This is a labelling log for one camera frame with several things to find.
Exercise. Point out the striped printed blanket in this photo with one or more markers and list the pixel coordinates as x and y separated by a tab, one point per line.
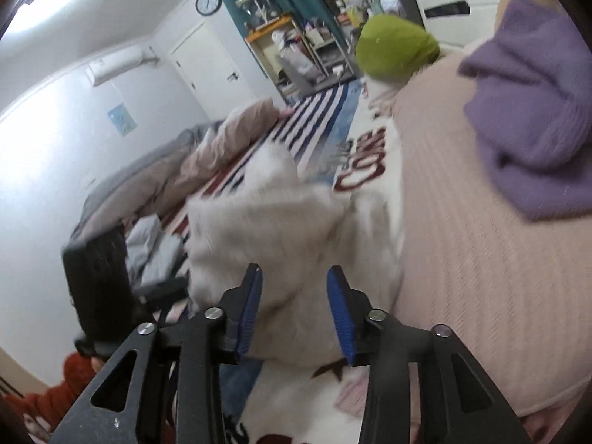
323	115

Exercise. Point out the yellow shelf rack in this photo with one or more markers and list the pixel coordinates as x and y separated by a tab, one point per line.
254	48

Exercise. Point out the pink and grey quilt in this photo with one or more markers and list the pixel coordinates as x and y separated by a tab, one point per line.
185	162

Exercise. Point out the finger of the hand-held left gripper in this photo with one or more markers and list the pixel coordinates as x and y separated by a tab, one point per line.
159	292

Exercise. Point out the white door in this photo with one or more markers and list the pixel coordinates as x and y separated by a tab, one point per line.
208	69

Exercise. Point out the white air conditioner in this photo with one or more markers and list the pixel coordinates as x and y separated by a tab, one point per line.
120	64

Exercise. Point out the person's left forearm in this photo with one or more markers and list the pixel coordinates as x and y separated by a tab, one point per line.
60	393

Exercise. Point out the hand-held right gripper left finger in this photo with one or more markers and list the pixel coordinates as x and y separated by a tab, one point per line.
247	314

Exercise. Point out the grey cloth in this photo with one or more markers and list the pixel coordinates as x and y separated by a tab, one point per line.
152	249

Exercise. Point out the cream knitted sweater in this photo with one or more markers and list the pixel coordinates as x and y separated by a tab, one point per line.
286	231

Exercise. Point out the green plush pillow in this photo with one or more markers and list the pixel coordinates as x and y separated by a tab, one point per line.
397	48

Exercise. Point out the glass display case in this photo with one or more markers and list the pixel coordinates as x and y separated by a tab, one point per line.
259	7

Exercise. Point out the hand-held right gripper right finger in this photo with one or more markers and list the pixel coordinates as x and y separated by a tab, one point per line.
340	314

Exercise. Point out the white storage rack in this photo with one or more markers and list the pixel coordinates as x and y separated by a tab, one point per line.
330	48

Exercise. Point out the blue wall poster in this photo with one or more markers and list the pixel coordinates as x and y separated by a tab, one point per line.
122	119

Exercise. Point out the purple cloth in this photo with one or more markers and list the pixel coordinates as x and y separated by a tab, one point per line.
532	115

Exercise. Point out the round wall clock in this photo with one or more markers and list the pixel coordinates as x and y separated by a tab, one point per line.
208	2

